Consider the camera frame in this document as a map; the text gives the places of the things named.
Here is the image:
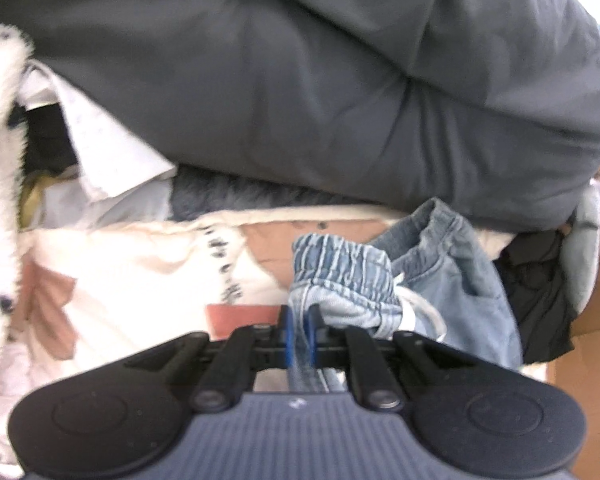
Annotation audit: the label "pale grey cloth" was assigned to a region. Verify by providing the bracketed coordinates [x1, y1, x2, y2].
[39, 177, 174, 232]

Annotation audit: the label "white dotted cloth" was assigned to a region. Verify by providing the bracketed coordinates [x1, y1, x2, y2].
[17, 60, 179, 206]

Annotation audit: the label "light blue jeans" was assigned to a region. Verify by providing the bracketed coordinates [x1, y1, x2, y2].
[287, 197, 524, 396]

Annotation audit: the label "grey plush pillow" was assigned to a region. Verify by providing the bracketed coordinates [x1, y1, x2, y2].
[560, 184, 600, 322]

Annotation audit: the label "flattened cardboard sheet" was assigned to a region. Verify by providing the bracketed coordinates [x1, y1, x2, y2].
[545, 220, 600, 480]

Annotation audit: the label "white black-spotted fleece blanket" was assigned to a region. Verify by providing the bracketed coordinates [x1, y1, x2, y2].
[0, 22, 38, 356]

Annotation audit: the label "black garment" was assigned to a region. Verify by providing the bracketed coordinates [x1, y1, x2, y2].
[494, 232, 579, 365]

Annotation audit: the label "bear printed bed sheet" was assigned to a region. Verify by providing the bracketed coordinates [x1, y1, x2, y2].
[0, 202, 556, 480]

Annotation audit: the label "grey fleece blanket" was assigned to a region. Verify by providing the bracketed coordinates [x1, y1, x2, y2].
[168, 163, 367, 222]

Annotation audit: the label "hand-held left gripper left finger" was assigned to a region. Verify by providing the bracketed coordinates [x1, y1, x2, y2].
[122, 305, 297, 413]

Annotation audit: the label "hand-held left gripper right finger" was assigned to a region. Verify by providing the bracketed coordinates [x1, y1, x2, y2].
[304, 302, 477, 411]

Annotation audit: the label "dark cloth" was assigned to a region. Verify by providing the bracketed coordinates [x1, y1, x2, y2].
[9, 104, 81, 174]

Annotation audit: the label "yellow-green cloth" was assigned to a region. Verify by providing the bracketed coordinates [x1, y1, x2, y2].
[17, 170, 69, 229]

